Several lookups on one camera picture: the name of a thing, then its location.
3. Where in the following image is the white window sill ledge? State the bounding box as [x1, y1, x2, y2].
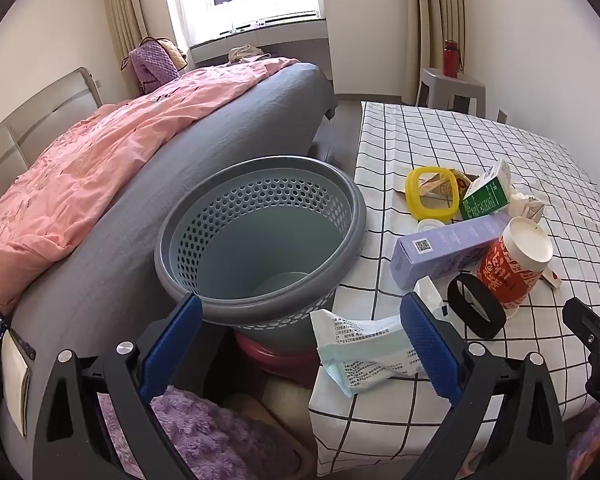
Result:
[187, 12, 329, 68]

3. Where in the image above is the pink duvet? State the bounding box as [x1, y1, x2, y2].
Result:
[0, 56, 301, 306]

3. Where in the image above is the beige quilted bag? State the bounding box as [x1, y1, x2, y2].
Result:
[152, 36, 188, 71]

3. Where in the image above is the white teal mask packet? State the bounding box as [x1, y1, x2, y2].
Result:
[310, 310, 423, 400]

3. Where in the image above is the purple quilted bag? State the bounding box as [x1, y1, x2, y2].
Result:
[128, 37, 181, 93]

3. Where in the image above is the black ring band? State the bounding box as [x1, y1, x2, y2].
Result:
[446, 272, 507, 339]

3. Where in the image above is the yellow ring lid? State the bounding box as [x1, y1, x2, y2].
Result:
[406, 166, 462, 221]

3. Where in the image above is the white black checked tablecloth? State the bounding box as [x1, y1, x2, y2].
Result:
[307, 101, 600, 478]

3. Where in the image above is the red paper cup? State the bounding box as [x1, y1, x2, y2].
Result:
[476, 216, 554, 321]

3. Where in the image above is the beige crumpled garment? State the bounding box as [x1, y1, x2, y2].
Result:
[228, 46, 263, 64]

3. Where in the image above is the black metal bracket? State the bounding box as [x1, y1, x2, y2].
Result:
[7, 327, 36, 361]

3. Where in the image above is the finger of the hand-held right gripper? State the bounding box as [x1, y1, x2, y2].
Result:
[562, 297, 600, 361]

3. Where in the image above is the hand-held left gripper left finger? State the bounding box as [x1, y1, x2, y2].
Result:
[32, 292, 203, 480]

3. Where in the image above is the grey perforated plastic basket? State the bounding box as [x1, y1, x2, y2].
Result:
[154, 156, 368, 348]

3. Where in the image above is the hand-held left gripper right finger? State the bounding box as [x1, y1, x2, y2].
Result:
[399, 291, 578, 480]

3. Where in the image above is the white paper card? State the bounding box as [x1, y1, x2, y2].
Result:
[0, 340, 31, 436]

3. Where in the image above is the brown snack wrapper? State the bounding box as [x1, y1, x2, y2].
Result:
[420, 170, 481, 201]

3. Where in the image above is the grey padded headboard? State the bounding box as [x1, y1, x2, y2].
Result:
[0, 66, 103, 181]

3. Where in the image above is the grey plastic stool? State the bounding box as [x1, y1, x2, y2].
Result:
[417, 66, 487, 116]

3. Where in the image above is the beige curtain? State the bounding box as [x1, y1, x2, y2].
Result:
[100, 0, 148, 96]
[405, 0, 466, 106]

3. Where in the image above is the red water bottle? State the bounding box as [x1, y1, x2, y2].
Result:
[442, 40, 463, 78]

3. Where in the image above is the purple fluffy slipper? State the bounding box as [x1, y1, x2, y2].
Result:
[97, 385, 301, 480]
[565, 405, 600, 480]

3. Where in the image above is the purple toothpaste box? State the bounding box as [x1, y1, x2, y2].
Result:
[390, 210, 513, 290]

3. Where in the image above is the white tissue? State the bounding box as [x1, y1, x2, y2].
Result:
[510, 187, 546, 223]

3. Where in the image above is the green white carton box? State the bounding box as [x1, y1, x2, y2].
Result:
[460, 158, 512, 221]

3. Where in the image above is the beige slipper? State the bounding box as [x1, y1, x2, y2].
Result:
[225, 375, 321, 461]

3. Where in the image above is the grey sheeted bed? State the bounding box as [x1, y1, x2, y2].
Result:
[0, 62, 338, 441]

